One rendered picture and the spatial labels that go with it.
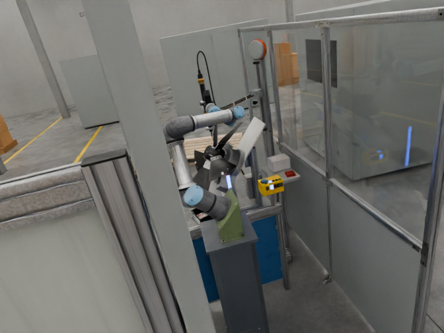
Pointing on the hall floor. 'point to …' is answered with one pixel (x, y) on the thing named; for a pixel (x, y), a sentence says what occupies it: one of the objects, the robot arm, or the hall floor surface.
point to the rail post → (283, 252)
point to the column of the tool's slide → (265, 114)
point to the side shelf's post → (284, 218)
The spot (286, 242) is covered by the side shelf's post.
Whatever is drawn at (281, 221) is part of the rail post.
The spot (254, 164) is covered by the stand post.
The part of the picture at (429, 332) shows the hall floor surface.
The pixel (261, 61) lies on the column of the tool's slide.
